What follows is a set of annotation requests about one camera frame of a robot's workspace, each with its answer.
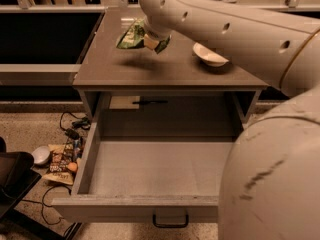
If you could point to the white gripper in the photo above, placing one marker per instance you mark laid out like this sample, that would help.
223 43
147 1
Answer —
157 34

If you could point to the green jalapeno chip bag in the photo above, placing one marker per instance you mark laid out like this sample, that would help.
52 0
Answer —
133 38

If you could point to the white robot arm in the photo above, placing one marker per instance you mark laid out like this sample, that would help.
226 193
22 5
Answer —
270 187

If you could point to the grey counter cabinet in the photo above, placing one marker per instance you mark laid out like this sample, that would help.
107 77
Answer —
175 71

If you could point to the open grey drawer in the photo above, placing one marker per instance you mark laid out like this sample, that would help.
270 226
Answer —
163 159

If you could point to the brown snack bag on floor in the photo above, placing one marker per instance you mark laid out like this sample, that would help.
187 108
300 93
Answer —
64 163

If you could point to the white paper bowl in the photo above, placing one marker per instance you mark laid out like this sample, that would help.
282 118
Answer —
209 57

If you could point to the black inner drawer handle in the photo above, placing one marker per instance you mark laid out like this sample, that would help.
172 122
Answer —
147 102

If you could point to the black drawer handle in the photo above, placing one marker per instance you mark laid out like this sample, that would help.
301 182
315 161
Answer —
170 222
147 102

